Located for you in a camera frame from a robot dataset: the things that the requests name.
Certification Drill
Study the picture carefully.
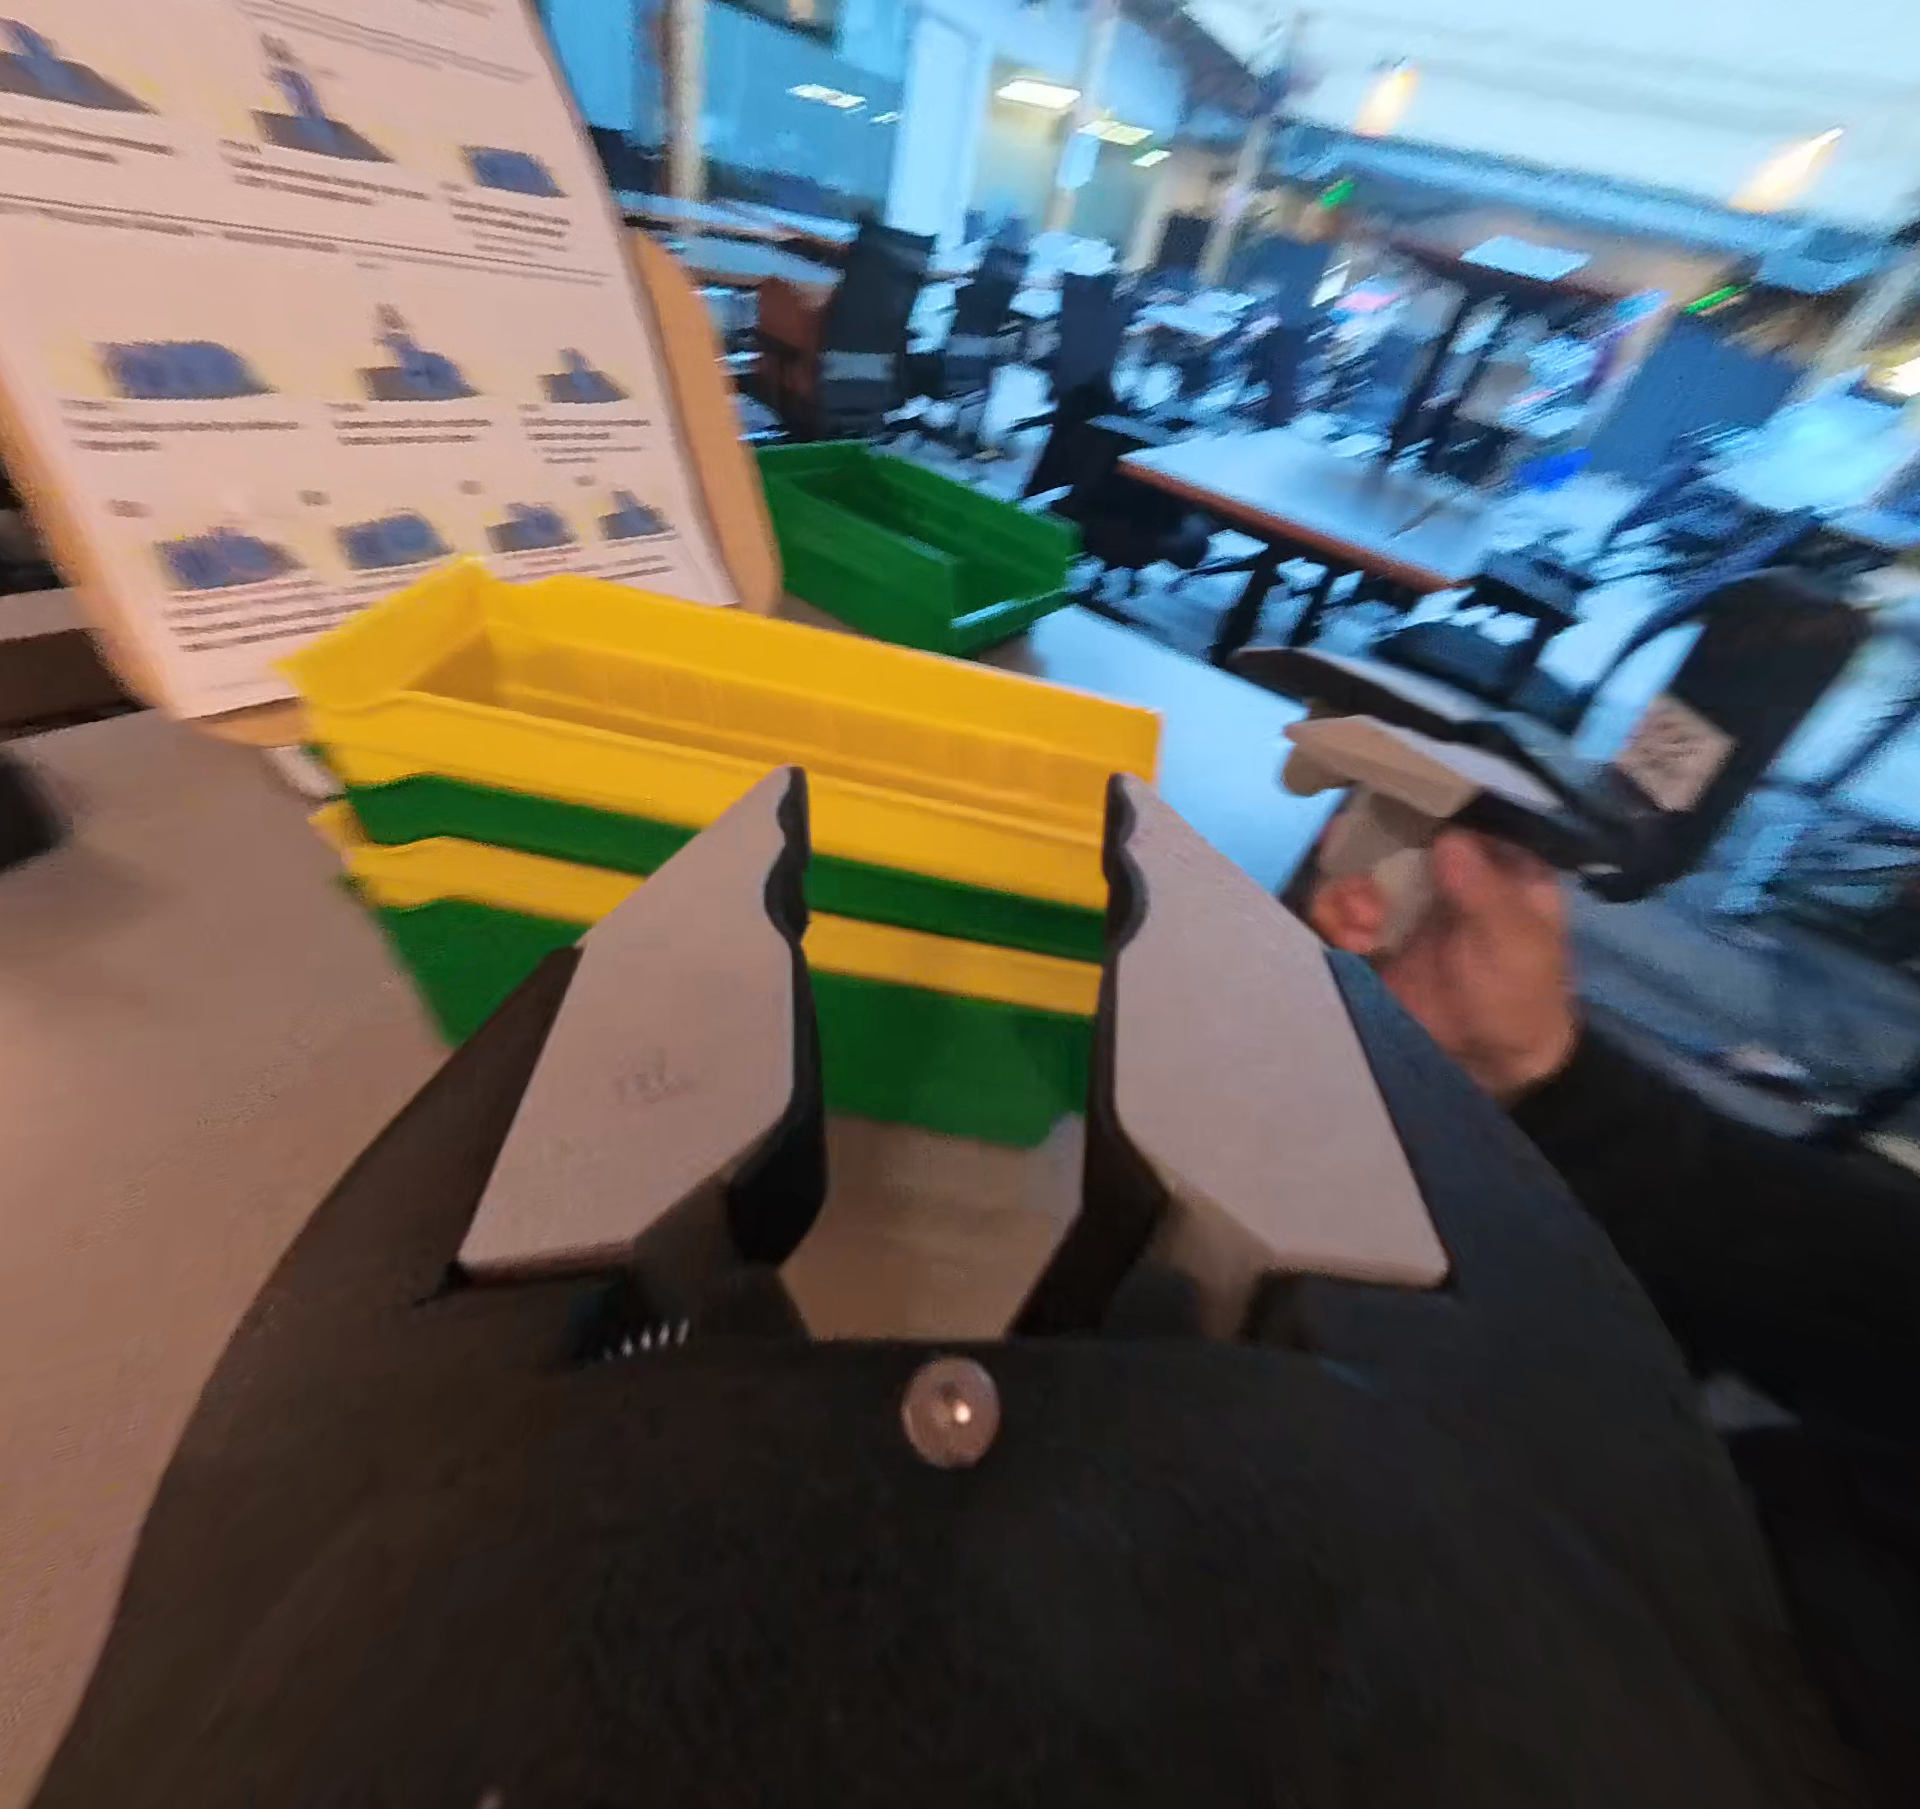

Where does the black plastic holder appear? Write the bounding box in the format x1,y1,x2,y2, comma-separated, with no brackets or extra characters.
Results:
0,756,72,873

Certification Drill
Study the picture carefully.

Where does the printed instruction sheet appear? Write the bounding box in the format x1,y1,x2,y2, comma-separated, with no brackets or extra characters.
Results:
0,0,740,718

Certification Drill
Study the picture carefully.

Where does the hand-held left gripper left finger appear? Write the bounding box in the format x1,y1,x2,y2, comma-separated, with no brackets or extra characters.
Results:
454,766,830,1275

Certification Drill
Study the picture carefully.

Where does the yellow plastic bin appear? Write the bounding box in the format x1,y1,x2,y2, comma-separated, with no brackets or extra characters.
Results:
276,556,1165,915
313,800,1108,1018

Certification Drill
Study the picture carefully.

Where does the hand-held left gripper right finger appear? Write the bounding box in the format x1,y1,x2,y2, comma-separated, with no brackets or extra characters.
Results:
1087,770,1452,1289

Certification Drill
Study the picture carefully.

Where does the green plastic bin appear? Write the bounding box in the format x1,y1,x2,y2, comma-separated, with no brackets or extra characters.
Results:
754,438,1087,660
343,775,1117,965
373,898,1098,1151

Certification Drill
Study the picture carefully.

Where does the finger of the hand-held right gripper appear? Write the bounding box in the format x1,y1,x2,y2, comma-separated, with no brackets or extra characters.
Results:
1227,641,1502,735
1278,714,1566,825

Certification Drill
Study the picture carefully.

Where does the person's right hand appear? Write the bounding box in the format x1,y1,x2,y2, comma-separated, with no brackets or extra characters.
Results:
1302,827,1588,1101

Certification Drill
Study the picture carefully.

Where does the person's right forearm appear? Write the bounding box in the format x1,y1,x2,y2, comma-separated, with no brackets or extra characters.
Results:
1505,1015,1920,1406

